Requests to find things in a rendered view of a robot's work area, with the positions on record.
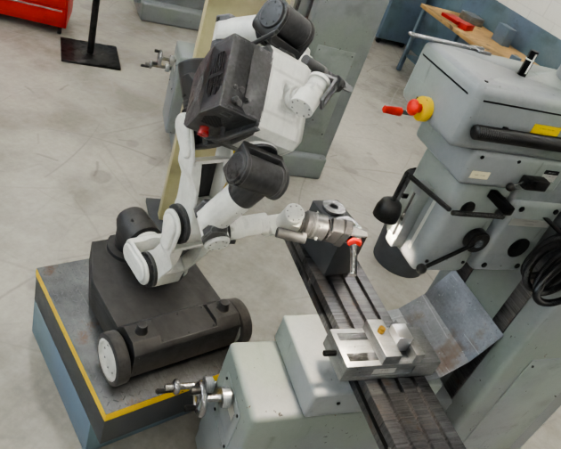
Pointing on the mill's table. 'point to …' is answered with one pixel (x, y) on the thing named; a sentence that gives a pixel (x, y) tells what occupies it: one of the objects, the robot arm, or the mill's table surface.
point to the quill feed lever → (479, 238)
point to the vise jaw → (382, 342)
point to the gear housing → (489, 163)
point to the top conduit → (524, 139)
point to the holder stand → (329, 254)
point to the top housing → (493, 99)
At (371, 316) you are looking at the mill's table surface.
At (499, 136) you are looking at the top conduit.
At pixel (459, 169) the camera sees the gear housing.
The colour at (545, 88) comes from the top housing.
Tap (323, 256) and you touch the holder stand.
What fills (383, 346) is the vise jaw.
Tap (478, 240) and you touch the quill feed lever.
